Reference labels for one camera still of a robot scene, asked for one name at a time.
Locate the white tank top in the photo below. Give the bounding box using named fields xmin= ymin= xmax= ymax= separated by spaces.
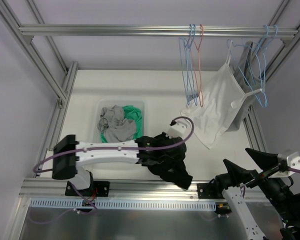
xmin=180 ymin=49 xmax=248 ymax=149

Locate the blue hanger far right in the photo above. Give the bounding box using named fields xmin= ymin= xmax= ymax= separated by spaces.
xmin=251 ymin=24 xmax=279 ymax=108

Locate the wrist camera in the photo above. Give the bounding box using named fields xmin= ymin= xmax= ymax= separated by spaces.
xmin=166 ymin=120 xmax=188 ymax=138
xmin=270 ymin=150 xmax=300 ymax=178

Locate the dark grey tank top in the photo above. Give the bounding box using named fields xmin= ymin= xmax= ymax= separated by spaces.
xmin=227 ymin=41 xmax=263 ymax=132

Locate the pink wire hanger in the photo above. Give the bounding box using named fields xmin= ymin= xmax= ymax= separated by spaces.
xmin=193 ymin=24 xmax=204 ymax=108

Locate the white plastic basket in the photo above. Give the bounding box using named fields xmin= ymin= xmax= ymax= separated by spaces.
xmin=92 ymin=98 xmax=147 ymax=143

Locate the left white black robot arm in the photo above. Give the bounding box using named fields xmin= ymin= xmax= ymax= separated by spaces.
xmin=52 ymin=132 xmax=193 ymax=196

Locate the black tank top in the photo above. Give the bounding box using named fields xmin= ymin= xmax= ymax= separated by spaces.
xmin=145 ymin=133 xmax=193 ymax=190

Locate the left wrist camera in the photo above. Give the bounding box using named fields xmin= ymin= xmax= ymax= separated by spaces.
xmin=166 ymin=120 xmax=188 ymax=138

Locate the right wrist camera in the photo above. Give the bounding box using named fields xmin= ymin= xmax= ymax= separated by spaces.
xmin=270 ymin=150 xmax=300 ymax=178

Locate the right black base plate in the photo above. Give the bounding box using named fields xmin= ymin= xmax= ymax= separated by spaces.
xmin=196 ymin=183 xmax=224 ymax=199

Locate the blue wire hanger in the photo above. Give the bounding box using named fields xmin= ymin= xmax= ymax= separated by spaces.
xmin=184 ymin=24 xmax=198 ymax=106
xmin=178 ymin=24 xmax=196 ymax=106

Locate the left aluminium frame post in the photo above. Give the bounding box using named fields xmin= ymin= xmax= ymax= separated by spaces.
xmin=0 ymin=0 xmax=79 ymax=150

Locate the aluminium front rail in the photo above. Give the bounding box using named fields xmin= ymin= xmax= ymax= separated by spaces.
xmin=18 ymin=178 xmax=288 ymax=200

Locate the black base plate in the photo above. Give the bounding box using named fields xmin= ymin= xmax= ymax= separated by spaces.
xmin=64 ymin=180 xmax=110 ymax=197
xmin=196 ymin=183 xmax=224 ymax=199

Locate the green tank top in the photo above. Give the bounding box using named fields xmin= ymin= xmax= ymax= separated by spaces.
xmin=99 ymin=104 xmax=144 ymax=144

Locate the aluminium hanging rail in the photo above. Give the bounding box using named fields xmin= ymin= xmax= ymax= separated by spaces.
xmin=19 ymin=24 xmax=298 ymax=40

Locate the light grey tank top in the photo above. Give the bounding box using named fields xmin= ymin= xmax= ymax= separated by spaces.
xmin=97 ymin=105 xmax=137 ymax=143

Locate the white slotted cable duct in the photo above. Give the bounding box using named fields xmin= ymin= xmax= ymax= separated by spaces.
xmin=29 ymin=198 xmax=217 ymax=212

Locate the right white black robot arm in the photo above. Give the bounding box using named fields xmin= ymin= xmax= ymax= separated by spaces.
xmin=211 ymin=148 xmax=300 ymax=240

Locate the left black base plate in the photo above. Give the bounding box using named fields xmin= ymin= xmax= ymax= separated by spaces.
xmin=64 ymin=180 xmax=110 ymax=197

